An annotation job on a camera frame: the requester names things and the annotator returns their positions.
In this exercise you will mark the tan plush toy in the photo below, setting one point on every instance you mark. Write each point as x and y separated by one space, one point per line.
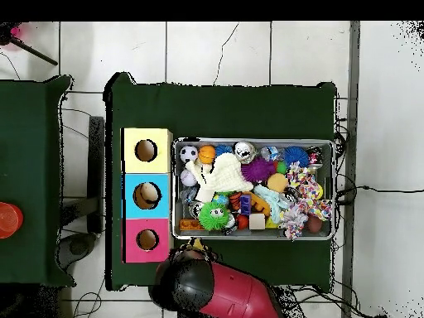
192 246

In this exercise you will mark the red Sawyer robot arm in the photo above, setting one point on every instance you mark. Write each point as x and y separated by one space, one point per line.
232 295

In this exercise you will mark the clear mesh bin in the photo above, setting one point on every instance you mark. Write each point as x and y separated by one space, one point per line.
175 199

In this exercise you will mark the wooden box with three holes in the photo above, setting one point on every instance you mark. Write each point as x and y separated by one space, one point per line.
129 199

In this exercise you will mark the cream knitted cloth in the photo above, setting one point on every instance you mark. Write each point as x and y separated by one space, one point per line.
222 175

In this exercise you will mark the small orange basketball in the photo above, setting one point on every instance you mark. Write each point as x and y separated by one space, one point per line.
207 154

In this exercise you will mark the small soccer ball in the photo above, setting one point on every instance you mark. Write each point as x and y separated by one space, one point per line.
189 154

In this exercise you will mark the green fuzzy toy with eyes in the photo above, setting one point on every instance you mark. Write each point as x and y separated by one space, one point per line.
213 216

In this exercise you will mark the purple spiky ball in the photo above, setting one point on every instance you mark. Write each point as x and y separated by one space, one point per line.
258 169

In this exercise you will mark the orange toy block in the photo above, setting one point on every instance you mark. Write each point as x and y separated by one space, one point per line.
190 224

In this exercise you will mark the blue spiky ball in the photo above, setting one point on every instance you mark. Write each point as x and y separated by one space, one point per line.
296 156

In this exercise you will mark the colourful patterned cloth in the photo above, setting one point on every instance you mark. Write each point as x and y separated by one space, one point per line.
305 192

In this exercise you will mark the yellow ball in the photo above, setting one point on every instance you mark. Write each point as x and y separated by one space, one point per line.
319 191

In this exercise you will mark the green cloth side table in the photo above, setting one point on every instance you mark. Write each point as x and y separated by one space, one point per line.
33 132

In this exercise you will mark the red round container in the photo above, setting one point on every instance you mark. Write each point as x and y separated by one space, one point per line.
9 220

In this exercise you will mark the black tripod leg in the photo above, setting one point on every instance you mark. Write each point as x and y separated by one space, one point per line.
33 52

